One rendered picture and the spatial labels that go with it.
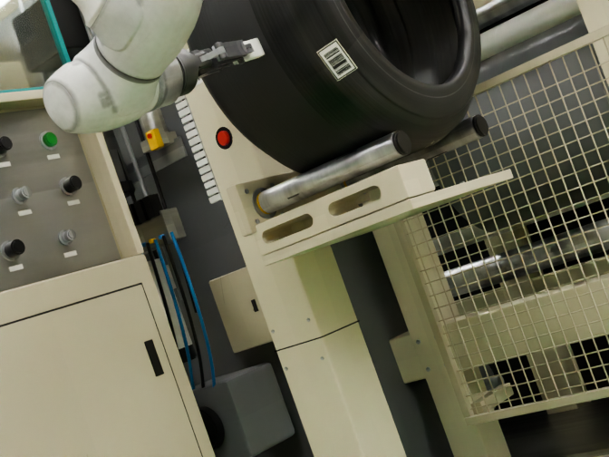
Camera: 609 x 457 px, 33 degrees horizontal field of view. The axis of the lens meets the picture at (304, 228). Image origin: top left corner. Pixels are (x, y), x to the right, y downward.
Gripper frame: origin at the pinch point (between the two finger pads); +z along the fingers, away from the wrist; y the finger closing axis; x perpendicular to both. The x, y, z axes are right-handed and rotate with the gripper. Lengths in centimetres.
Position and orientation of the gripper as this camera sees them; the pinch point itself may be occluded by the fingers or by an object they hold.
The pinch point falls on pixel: (246, 51)
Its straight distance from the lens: 171.1
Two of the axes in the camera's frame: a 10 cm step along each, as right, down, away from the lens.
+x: 4.2, 9.1, 0.6
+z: 5.6, -3.1, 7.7
